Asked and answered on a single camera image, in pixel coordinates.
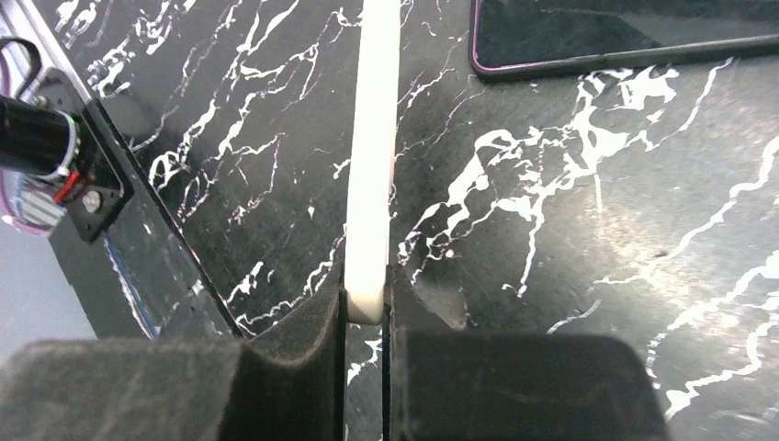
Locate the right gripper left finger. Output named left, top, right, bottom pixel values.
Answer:
left=1, top=274, right=345, bottom=440

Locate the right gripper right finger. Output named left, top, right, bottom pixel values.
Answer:
left=383, top=267, right=670, bottom=440

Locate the black smartphone on table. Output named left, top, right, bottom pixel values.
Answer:
left=469, top=0, right=778, bottom=82

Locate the phone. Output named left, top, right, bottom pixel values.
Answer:
left=344, top=1, right=401, bottom=325

